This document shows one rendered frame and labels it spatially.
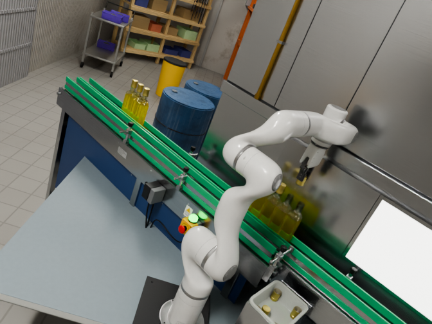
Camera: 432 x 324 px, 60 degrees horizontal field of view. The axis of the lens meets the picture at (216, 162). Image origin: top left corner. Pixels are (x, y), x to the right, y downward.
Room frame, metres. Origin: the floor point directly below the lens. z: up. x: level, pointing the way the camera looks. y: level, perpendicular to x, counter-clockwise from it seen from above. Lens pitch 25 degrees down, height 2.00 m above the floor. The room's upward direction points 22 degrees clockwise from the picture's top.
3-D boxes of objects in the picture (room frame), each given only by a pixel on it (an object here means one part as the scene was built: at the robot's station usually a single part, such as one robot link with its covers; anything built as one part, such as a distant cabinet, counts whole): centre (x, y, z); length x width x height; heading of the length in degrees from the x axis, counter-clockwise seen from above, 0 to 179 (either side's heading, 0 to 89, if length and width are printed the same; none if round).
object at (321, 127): (1.35, -0.33, 1.67); 0.30 x 0.16 x 0.09; 145
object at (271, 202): (1.50, -0.31, 1.16); 0.06 x 0.06 x 0.21; 57
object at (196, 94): (4.05, 0.45, 0.44); 1.18 x 0.72 x 0.87; 4
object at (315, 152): (1.47, -0.36, 1.53); 0.10 x 0.07 x 0.11; 145
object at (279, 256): (1.30, -0.40, 1.12); 0.17 x 0.03 x 0.12; 147
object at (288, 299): (1.15, -0.44, 0.97); 0.22 x 0.17 x 0.09; 147
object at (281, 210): (1.47, -0.36, 1.16); 0.06 x 0.06 x 0.21; 56
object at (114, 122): (1.78, 0.37, 1.10); 1.75 x 0.01 x 0.08; 57
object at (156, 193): (1.62, 0.24, 0.96); 0.08 x 0.08 x 0.08; 57
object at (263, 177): (1.10, -0.14, 1.33); 0.16 x 0.12 x 0.50; 55
